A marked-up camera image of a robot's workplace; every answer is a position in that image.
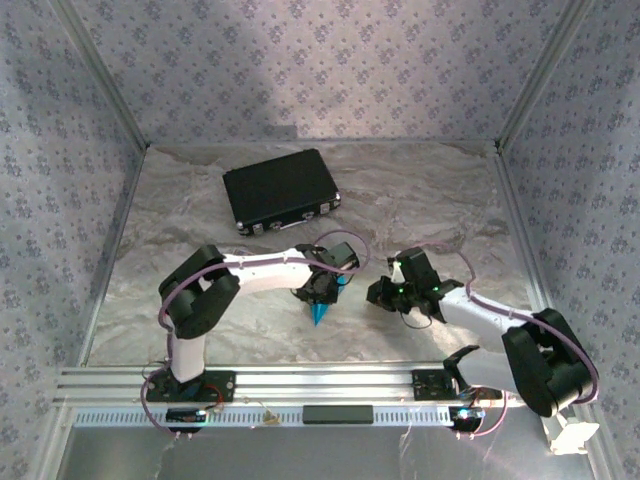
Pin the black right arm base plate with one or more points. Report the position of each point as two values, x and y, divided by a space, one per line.
425 385

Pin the aluminium corner post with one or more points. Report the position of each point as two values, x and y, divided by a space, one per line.
542 75
101 75

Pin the white plastic bracket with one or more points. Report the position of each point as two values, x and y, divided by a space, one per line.
572 437

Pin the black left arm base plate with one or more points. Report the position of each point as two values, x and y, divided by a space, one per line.
225 387

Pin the black rectangular block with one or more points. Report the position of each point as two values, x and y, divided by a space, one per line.
337 415

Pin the aluminium mounting rail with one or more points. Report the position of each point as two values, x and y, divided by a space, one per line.
325 385

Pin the blue square paper sheet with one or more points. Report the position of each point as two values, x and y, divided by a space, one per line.
320 314

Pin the black hard case, chrome latches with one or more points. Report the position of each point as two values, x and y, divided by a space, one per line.
275 187

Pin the aluminium side rail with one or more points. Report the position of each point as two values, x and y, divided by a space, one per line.
525 250
112 250

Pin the aluminium back rail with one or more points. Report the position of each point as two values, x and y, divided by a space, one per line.
400 143

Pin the right robot arm, white and black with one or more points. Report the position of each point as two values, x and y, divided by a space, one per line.
480 315

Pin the left robot arm, white and black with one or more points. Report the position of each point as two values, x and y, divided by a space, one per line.
265 272

